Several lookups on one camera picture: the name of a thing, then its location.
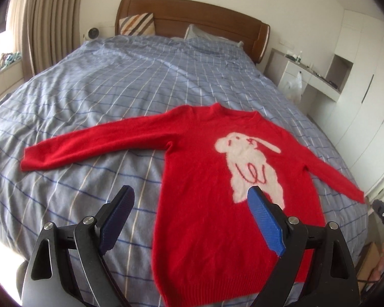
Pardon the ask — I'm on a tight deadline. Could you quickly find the striped pillow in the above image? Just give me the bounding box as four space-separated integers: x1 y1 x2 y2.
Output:
119 13 155 36

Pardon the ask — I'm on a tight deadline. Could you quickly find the white desk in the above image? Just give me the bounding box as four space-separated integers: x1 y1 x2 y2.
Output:
265 48 343 103

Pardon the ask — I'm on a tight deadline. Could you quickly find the clear plastic bag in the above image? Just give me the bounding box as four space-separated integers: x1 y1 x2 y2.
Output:
278 70 304 103

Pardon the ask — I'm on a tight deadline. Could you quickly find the wooden headboard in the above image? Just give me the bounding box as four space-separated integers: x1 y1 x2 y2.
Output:
115 0 271 66

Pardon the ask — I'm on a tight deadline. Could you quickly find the grey pillow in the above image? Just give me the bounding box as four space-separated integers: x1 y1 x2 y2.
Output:
184 24 245 47

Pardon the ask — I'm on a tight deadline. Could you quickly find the window bench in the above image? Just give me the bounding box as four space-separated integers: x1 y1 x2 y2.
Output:
0 61 24 109

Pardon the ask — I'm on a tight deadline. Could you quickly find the pile of clothes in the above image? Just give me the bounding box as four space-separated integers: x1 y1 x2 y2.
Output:
0 52 22 69

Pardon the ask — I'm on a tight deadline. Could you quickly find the white wardrobe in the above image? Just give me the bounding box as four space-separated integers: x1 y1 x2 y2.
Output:
307 0 384 195

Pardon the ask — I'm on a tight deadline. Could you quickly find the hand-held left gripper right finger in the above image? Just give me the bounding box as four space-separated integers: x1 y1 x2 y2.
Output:
247 185 360 307

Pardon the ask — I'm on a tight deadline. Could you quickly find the beige curtain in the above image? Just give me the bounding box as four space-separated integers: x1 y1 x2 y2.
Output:
6 0 87 77

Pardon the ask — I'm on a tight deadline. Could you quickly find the red sweater with white rabbit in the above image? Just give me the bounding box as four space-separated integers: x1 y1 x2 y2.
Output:
20 102 366 304

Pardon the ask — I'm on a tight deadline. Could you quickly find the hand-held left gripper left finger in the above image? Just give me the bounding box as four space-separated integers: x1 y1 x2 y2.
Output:
21 185 135 307

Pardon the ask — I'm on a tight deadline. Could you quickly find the cardboard box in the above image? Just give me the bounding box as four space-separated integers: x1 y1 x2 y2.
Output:
358 241 383 291

